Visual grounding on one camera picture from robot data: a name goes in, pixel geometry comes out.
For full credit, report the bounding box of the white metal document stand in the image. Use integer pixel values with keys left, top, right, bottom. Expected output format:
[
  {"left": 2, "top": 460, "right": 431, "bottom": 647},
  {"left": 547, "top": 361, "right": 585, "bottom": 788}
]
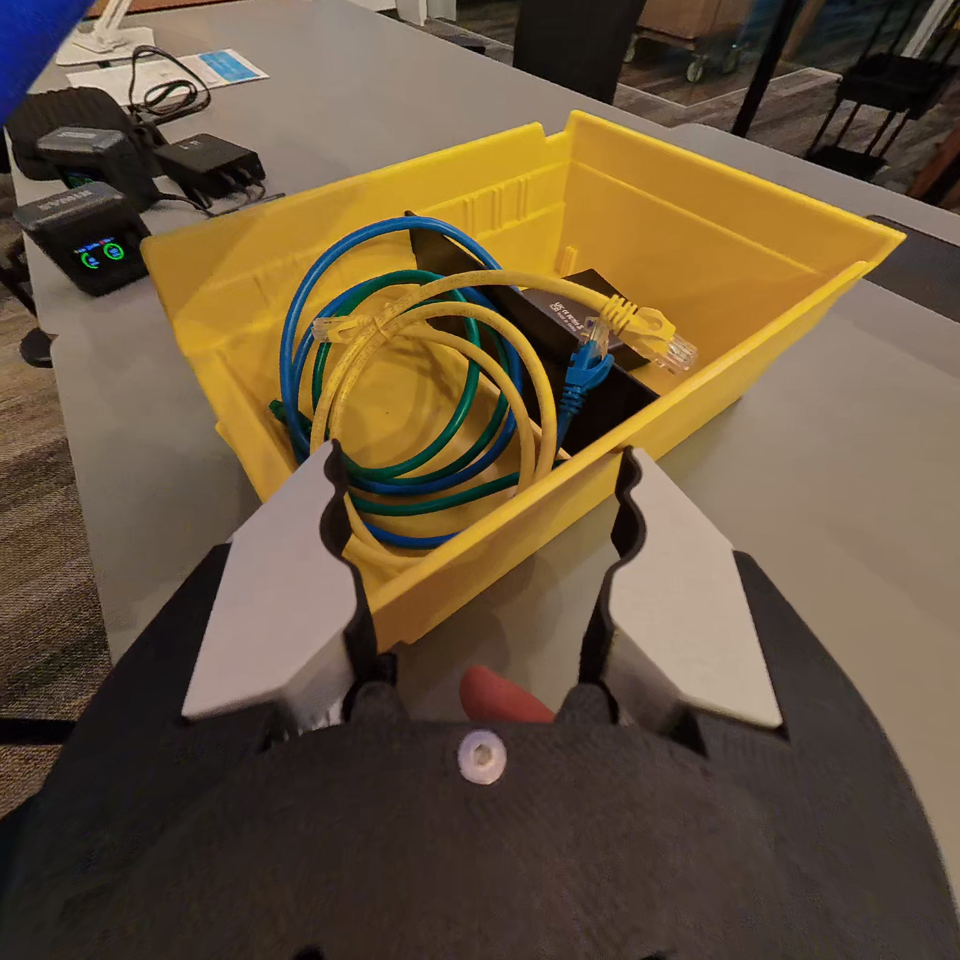
[{"left": 54, "top": 0, "right": 156, "bottom": 67}]

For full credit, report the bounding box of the green ethernet cable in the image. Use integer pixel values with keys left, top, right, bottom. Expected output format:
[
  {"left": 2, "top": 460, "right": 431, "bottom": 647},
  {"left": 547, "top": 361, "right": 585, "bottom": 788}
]
[{"left": 267, "top": 270, "right": 526, "bottom": 517}]

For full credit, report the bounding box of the black office chair backrest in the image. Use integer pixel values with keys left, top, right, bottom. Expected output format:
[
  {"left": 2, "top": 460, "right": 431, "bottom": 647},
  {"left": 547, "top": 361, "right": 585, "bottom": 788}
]
[{"left": 512, "top": 0, "right": 648, "bottom": 106}]

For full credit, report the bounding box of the black zip pouch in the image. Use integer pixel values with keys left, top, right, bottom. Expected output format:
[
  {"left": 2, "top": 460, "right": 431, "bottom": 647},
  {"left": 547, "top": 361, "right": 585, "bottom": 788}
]
[{"left": 6, "top": 86, "right": 136, "bottom": 181}]

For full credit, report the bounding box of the black multiport charger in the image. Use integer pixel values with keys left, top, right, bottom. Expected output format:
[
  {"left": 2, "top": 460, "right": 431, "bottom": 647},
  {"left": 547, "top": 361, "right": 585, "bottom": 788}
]
[{"left": 153, "top": 133, "right": 267, "bottom": 200}]

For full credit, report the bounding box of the thin black charger cable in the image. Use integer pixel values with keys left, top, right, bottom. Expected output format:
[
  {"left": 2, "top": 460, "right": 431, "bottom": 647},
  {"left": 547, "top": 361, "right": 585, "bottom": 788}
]
[{"left": 153, "top": 176, "right": 288, "bottom": 219}]

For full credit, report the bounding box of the large yellow plastic bin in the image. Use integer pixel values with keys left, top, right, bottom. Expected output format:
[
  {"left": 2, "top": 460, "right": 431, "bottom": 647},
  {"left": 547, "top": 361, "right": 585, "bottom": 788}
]
[{"left": 140, "top": 108, "right": 909, "bottom": 654}]

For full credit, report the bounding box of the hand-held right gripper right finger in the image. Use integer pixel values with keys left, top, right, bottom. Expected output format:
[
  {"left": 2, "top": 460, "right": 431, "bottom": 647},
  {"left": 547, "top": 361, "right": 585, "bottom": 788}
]
[{"left": 577, "top": 446, "right": 785, "bottom": 732}]

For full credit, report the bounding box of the cardboard box with blue label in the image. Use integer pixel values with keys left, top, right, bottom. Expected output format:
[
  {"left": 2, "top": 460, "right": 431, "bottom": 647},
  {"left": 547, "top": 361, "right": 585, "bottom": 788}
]
[{"left": 624, "top": 0, "right": 759, "bottom": 84}]

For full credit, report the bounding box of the black ethernet splitter box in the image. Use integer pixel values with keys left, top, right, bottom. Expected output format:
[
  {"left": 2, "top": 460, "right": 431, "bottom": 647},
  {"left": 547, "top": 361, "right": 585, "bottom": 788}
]
[{"left": 483, "top": 268, "right": 650, "bottom": 372}]

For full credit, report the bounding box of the person's right hand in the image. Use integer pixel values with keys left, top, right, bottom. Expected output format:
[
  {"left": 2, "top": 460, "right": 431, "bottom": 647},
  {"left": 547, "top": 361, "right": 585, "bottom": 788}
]
[{"left": 459, "top": 666, "right": 556, "bottom": 725}]

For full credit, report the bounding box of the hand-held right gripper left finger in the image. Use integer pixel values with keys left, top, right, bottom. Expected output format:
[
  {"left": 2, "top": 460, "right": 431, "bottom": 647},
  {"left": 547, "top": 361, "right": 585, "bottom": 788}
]
[{"left": 181, "top": 441, "right": 378, "bottom": 723}]

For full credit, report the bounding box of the black cable bundle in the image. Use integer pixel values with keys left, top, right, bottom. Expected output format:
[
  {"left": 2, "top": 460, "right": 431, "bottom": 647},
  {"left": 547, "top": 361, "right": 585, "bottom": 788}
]
[{"left": 127, "top": 45, "right": 213, "bottom": 120}]

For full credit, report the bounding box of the blue ethernet cable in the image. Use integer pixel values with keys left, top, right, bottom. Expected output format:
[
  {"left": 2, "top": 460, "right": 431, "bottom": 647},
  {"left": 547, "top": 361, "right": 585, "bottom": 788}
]
[{"left": 279, "top": 216, "right": 616, "bottom": 550}]

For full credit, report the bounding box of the blue and white leaflet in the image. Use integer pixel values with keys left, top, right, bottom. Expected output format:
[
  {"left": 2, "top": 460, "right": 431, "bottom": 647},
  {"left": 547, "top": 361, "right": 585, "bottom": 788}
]
[{"left": 66, "top": 47, "right": 270, "bottom": 91}]

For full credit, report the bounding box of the yellow ethernet cable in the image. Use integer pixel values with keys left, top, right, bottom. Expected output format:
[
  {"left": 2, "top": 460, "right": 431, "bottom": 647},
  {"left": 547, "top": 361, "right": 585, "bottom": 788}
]
[{"left": 309, "top": 268, "right": 700, "bottom": 580}]

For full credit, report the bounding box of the black bin divider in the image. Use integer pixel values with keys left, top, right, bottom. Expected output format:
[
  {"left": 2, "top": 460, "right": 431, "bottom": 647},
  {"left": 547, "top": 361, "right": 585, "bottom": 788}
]
[{"left": 405, "top": 210, "right": 661, "bottom": 459}]

